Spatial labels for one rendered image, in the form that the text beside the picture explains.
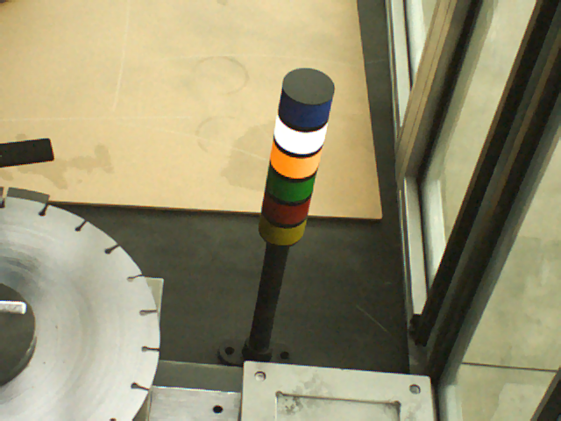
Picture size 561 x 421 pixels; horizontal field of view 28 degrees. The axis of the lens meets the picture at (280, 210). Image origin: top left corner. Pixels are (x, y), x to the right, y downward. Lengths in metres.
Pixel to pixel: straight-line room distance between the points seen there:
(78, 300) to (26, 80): 0.55
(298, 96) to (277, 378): 0.28
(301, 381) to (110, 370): 0.19
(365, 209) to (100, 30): 0.46
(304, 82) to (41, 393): 0.35
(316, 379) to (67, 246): 0.27
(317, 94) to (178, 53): 0.65
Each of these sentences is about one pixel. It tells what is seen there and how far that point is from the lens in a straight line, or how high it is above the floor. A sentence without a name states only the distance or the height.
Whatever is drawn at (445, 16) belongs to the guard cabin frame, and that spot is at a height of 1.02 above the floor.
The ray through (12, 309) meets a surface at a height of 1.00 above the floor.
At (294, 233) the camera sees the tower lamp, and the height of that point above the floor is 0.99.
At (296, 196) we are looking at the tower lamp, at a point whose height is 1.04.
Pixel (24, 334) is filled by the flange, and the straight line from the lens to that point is 1.04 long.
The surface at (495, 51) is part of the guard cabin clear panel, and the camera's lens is 1.15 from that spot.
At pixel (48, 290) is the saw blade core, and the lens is 1.08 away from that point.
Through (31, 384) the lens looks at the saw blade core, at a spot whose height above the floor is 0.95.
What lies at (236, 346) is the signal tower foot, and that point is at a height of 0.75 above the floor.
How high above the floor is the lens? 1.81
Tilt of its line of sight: 49 degrees down
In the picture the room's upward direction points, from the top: 11 degrees clockwise
